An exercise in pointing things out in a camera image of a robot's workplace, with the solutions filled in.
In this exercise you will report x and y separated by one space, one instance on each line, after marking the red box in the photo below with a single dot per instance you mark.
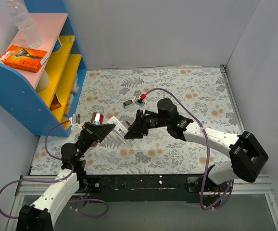
97 118

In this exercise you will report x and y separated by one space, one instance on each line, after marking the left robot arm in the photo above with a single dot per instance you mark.
43 213

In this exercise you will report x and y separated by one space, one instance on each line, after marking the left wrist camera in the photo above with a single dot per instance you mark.
75 120

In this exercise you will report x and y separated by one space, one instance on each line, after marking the white remote control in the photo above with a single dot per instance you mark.
119 130

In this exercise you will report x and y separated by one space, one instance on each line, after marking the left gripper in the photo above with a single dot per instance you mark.
87 134

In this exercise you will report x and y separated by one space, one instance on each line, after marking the floral table mat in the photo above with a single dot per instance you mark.
200 92

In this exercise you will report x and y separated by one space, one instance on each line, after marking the orange razor box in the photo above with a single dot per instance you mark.
26 59

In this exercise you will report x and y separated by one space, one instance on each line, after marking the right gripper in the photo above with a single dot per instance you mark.
141 123

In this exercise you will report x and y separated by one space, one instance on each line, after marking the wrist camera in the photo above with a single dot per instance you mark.
75 120
140 101

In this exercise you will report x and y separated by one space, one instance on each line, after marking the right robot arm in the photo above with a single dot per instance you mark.
247 156

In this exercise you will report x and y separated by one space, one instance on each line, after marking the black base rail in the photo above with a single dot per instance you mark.
143 188

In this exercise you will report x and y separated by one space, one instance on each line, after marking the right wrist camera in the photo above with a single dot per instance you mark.
140 101

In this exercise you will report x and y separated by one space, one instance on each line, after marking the blue yellow shelf unit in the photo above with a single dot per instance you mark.
39 101

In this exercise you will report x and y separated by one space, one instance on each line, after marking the clear plastic bottle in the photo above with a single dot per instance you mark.
25 23

